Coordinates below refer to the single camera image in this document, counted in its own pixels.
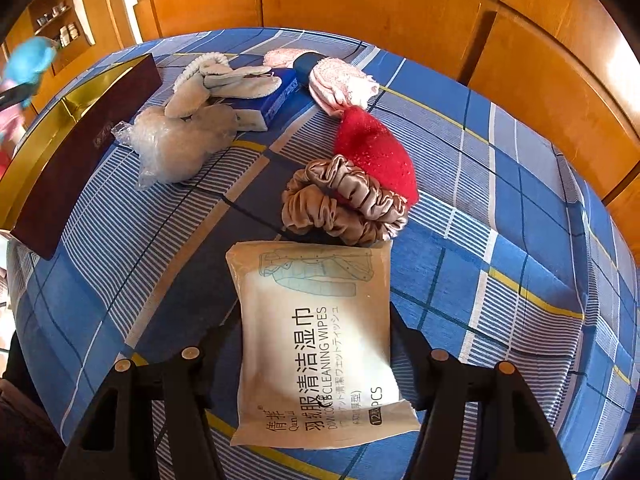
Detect blue tissue box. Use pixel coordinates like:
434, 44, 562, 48
212, 67, 301, 132

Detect light brown satin scrunchie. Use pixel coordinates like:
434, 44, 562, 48
306, 156, 408, 241

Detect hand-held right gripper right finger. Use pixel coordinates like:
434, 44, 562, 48
389, 305, 573, 480

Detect dark brown satin scrunchie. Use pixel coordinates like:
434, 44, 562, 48
281, 184, 381, 247

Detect wooden shelf cabinet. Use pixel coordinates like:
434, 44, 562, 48
0, 0, 138, 111

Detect wooden headboard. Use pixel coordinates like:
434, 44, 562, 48
132, 0, 640, 241

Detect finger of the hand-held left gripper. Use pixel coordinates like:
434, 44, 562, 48
0, 80, 33, 111

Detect maroon box with gold inside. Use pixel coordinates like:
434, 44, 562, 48
0, 52, 163, 261

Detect beige wet wipes pack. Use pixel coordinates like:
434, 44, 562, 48
225, 241, 422, 448

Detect pink earmuffs with blue band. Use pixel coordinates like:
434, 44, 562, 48
262, 48, 382, 117

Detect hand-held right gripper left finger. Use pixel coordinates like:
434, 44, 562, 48
57, 305, 246, 480

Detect beige plush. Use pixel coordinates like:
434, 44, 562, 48
111, 105, 240, 190

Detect blue pink plush toy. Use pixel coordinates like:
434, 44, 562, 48
0, 36, 57, 171

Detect red knitted hat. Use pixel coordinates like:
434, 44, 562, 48
333, 106, 418, 211

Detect small boxes on shelf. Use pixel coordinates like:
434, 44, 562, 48
35, 2, 82, 51

